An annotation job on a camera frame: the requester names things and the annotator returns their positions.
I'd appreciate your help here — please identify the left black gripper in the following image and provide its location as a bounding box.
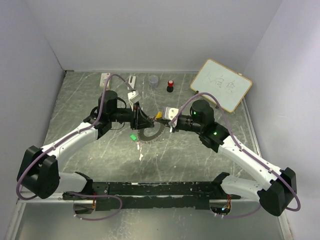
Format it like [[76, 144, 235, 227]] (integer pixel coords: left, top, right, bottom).
[[109, 100, 155, 130]]

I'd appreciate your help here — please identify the key with yellow tag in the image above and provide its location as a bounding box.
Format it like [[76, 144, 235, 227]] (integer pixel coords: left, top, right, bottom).
[[154, 111, 163, 120]]

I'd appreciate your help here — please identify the metal disc with keyrings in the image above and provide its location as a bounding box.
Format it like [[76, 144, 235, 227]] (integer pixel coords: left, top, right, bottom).
[[137, 122, 165, 144]]

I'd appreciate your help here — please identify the key with green tag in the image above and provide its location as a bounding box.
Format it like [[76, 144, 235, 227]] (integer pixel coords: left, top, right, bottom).
[[129, 133, 141, 150]]

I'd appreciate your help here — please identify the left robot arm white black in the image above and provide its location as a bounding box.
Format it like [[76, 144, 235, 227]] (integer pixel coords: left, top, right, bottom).
[[16, 90, 154, 200]]

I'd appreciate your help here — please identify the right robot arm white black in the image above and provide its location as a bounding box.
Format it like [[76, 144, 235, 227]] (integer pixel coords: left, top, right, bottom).
[[155, 99, 297, 217]]

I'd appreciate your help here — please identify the red black stamp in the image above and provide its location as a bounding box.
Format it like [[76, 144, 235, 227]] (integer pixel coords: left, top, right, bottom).
[[166, 80, 174, 93]]

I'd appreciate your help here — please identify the white stapler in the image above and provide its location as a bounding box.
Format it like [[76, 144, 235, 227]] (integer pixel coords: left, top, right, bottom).
[[127, 75, 137, 90]]

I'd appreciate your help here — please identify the clear jar of paperclips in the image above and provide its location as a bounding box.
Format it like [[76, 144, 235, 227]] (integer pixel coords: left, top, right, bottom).
[[148, 75, 159, 88]]

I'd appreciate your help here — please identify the green white staples box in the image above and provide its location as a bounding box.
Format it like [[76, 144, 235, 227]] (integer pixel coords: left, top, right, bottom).
[[99, 72, 111, 87]]

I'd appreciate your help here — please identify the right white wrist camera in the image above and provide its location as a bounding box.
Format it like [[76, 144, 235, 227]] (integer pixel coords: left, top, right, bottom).
[[162, 106, 179, 121]]

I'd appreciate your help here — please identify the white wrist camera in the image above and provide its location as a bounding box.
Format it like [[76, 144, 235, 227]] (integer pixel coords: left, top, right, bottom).
[[162, 106, 179, 121], [127, 90, 141, 108]]

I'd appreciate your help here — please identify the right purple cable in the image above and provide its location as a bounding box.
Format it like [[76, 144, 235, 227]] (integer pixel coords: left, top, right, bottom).
[[168, 92, 301, 219]]

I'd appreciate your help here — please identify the purple cable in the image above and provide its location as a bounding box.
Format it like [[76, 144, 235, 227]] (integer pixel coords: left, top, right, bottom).
[[168, 92, 301, 219], [15, 73, 136, 221]]

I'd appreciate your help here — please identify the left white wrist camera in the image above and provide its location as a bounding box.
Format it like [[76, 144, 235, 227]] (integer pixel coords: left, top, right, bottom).
[[127, 90, 141, 108]]

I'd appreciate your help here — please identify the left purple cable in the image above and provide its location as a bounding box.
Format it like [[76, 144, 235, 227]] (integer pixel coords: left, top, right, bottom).
[[15, 73, 136, 221]]

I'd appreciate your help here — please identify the small whiteboard yellow frame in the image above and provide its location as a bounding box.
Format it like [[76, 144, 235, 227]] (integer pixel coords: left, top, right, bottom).
[[190, 58, 253, 113]]

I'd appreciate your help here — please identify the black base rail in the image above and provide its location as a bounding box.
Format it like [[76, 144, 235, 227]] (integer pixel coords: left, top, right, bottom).
[[62, 181, 242, 212]]

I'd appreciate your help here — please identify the aluminium frame rail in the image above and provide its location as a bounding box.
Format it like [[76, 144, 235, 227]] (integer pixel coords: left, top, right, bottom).
[[241, 98, 261, 157]]

